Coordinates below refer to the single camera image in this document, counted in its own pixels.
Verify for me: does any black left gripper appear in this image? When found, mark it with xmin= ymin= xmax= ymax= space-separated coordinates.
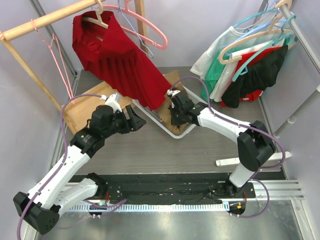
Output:
xmin=102 ymin=105 xmax=146 ymax=139

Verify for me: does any tan cloth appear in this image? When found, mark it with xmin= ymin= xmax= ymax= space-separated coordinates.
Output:
xmin=157 ymin=70 xmax=189 ymax=136

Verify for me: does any red skirt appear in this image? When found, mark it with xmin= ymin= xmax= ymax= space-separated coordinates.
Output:
xmin=72 ymin=11 xmax=171 ymax=110

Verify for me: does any pink wire hanger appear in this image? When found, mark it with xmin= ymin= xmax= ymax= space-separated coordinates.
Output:
xmin=31 ymin=19 xmax=75 ymax=99

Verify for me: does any beige plastic hanger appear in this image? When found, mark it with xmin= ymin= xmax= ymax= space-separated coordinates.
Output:
xmin=81 ymin=0 xmax=109 ymax=29

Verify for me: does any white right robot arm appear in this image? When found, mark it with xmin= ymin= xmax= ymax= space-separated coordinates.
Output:
xmin=167 ymin=90 xmax=276 ymax=198

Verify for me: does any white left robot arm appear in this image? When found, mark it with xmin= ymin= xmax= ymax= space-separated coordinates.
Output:
xmin=13 ymin=105 xmax=146 ymax=235

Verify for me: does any beige hanger on metal rack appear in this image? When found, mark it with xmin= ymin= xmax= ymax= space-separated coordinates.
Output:
xmin=218 ymin=13 xmax=284 ymax=65

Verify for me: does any thick pink plastic hanger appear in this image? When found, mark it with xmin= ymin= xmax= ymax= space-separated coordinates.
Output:
xmin=103 ymin=0 xmax=168 ymax=50

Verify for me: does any teal plastic hanger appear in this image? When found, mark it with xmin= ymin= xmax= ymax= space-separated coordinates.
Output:
xmin=219 ymin=11 xmax=298 ymax=82

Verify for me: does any light blue hanger on rack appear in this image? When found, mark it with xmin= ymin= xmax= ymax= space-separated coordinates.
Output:
xmin=260 ymin=0 xmax=284 ymax=24

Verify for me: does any white mesh basket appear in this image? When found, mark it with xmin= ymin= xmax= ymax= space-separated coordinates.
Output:
xmin=132 ymin=86 xmax=206 ymax=139

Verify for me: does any green garment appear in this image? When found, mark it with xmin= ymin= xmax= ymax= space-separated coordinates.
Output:
xmin=201 ymin=37 xmax=298 ymax=102

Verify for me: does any white garment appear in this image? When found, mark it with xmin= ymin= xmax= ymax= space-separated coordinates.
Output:
xmin=189 ymin=11 xmax=286 ymax=103

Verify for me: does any black garment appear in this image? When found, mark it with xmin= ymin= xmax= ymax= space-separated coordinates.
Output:
xmin=220 ymin=45 xmax=288 ymax=109

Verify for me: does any metal clothes rack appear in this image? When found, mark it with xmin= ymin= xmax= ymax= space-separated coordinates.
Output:
xmin=215 ymin=0 xmax=320 ymax=167

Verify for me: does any wooden clothes rack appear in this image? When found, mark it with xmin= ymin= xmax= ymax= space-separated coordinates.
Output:
xmin=0 ymin=0 xmax=148 ymax=135

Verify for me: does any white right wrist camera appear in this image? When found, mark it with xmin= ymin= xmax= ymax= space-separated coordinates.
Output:
xmin=166 ymin=89 xmax=181 ymax=98

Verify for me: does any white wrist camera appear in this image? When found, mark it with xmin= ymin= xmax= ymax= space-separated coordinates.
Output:
xmin=105 ymin=93 xmax=122 ymax=113
xmin=166 ymin=89 xmax=181 ymax=98

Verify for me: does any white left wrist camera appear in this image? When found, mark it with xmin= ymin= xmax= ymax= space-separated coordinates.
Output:
xmin=105 ymin=93 xmax=122 ymax=113

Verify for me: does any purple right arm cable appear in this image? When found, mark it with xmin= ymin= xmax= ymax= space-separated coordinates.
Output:
xmin=169 ymin=76 xmax=286 ymax=218

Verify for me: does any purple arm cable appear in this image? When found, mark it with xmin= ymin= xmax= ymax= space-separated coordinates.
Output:
xmin=169 ymin=76 xmax=286 ymax=218
xmin=16 ymin=94 xmax=128 ymax=240

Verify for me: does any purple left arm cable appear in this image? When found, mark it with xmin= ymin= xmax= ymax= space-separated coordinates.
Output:
xmin=16 ymin=94 xmax=128 ymax=240

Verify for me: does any blue wire hanger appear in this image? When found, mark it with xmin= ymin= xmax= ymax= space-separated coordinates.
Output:
xmin=107 ymin=0 xmax=154 ymax=59

